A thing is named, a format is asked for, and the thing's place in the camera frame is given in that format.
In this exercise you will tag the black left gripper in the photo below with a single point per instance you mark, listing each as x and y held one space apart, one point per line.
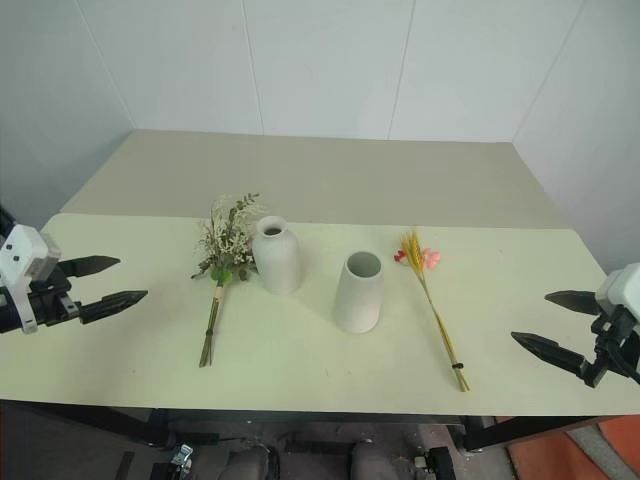
47 306

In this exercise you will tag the wheat and pink flower bouquet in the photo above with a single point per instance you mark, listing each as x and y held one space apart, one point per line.
425 280

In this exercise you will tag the black metal table frame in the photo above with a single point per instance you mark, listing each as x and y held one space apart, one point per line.
310 417

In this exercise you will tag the white narrow-neck ceramic vase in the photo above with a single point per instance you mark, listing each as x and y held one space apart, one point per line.
277 260

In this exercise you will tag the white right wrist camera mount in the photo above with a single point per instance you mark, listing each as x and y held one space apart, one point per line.
622 287

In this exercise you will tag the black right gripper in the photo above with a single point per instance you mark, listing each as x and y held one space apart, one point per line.
612 345

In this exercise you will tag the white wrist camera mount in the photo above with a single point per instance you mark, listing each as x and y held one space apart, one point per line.
622 287
22 255

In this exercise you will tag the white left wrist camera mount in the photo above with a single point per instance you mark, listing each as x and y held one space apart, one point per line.
22 255

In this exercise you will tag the pale yellow table cover sheet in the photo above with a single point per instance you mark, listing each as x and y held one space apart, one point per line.
300 360

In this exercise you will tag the dried green white bouquet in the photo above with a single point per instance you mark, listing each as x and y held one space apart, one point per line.
225 245

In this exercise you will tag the white cylindrical ceramic vase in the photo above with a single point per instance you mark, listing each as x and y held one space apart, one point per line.
357 295

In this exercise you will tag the silver metal clamp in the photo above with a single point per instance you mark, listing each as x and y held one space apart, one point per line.
182 456

